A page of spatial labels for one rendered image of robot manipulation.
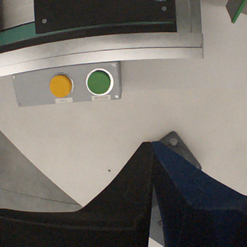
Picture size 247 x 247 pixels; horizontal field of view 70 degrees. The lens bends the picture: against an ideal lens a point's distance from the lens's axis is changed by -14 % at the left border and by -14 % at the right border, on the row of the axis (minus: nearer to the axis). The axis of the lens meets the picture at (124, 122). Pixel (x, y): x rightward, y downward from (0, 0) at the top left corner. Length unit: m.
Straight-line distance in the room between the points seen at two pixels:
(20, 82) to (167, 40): 0.28
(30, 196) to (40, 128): 1.61
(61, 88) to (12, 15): 0.21
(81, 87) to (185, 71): 0.23
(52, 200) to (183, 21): 1.89
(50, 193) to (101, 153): 1.47
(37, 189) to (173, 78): 1.73
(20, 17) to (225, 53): 0.46
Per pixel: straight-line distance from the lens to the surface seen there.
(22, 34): 0.41
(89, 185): 0.60
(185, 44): 0.36
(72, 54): 0.36
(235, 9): 0.32
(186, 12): 0.37
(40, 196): 2.05
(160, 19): 0.34
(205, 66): 0.48
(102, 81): 0.34
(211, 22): 0.48
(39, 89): 0.39
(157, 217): 0.38
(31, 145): 0.58
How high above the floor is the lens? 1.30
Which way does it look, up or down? 67 degrees down
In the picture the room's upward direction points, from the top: 176 degrees counter-clockwise
